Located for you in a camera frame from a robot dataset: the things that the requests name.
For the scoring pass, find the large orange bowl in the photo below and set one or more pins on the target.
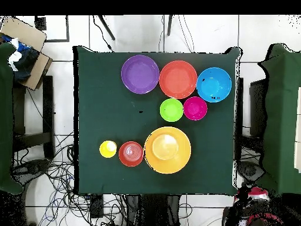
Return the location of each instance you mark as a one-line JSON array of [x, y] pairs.
[[167, 150]]

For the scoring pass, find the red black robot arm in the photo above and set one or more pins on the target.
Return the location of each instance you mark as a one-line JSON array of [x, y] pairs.
[[254, 209]]

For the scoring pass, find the small green bowl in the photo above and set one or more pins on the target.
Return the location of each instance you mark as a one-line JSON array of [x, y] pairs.
[[171, 110]]

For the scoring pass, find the small red bowl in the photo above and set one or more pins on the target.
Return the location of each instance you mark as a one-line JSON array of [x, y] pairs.
[[131, 154]]

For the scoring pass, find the pink bowl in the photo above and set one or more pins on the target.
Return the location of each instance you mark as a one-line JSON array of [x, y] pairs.
[[195, 108]]

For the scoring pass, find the dark green table cloth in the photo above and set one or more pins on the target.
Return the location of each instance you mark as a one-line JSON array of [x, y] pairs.
[[105, 106]]

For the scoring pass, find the yellow cup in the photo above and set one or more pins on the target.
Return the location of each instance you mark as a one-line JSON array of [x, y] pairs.
[[107, 149]]

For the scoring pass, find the purple bowl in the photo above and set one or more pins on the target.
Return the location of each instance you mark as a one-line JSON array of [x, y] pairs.
[[140, 74]]

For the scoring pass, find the large red bowl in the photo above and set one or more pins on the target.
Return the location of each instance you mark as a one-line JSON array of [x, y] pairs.
[[178, 79]]

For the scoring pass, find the blue bowl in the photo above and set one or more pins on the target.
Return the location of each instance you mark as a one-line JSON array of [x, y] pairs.
[[214, 84]]

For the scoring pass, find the black power box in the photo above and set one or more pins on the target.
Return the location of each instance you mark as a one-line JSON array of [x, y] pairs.
[[97, 207]]

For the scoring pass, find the black tripod leg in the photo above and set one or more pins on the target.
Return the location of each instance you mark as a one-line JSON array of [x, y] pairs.
[[169, 24], [107, 27]]

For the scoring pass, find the green cloth covered table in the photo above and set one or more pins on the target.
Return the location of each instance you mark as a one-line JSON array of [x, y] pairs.
[[279, 117], [5, 117]]

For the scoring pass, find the blue cloth bag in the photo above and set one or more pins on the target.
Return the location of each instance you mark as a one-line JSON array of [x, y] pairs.
[[25, 61]]

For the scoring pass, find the white board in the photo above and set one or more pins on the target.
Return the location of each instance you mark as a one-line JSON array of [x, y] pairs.
[[298, 129]]

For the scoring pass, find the brown cardboard box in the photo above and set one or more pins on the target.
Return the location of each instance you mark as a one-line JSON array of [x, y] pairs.
[[25, 33]]

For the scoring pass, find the black stool frame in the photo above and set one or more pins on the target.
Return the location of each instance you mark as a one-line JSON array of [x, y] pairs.
[[48, 106]]

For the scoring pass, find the black floor frame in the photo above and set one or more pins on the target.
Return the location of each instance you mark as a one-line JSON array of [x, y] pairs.
[[67, 28]]

